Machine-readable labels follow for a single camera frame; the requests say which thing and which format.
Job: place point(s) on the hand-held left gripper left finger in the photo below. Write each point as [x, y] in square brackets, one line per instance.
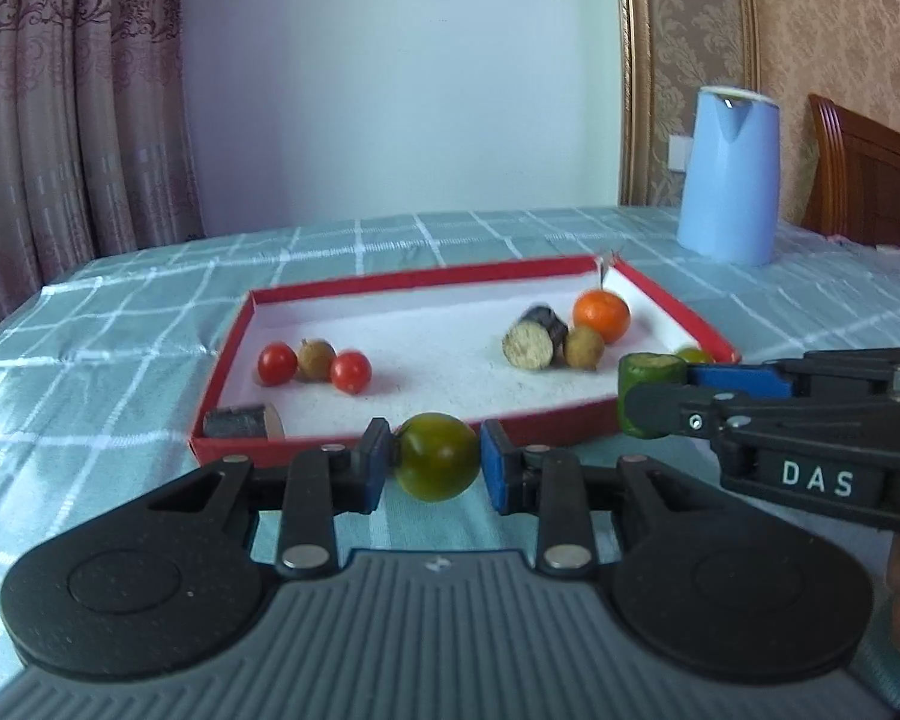
[379, 459]

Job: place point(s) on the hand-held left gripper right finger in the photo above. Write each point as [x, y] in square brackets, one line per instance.
[495, 466]

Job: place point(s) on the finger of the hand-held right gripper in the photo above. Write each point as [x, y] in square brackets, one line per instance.
[735, 381]
[667, 409]

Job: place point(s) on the green cucumber piece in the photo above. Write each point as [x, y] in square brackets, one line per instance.
[641, 369]

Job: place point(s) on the green tomato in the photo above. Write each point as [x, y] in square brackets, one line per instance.
[694, 355]
[436, 457]

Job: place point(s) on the red cardboard box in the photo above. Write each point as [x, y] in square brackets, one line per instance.
[435, 345]

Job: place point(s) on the red cherry tomato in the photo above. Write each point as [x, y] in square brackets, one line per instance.
[350, 373]
[276, 364]

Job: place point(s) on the brown longan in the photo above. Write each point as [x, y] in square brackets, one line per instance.
[316, 358]
[584, 348]

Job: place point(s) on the small orange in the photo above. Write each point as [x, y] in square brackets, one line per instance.
[602, 316]

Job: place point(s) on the dark purple sugarcane piece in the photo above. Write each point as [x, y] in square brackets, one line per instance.
[531, 341]
[236, 421]

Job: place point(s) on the light blue kettle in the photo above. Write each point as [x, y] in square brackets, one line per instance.
[729, 180]

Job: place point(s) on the wooden headboard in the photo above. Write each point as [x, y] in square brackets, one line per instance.
[870, 180]

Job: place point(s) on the patterned pink curtain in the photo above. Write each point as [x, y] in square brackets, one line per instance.
[75, 127]

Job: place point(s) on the white wall socket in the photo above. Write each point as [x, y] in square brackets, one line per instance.
[680, 152]

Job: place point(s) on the gold wall trim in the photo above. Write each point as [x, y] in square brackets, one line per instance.
[634, 67]
[746, 15]

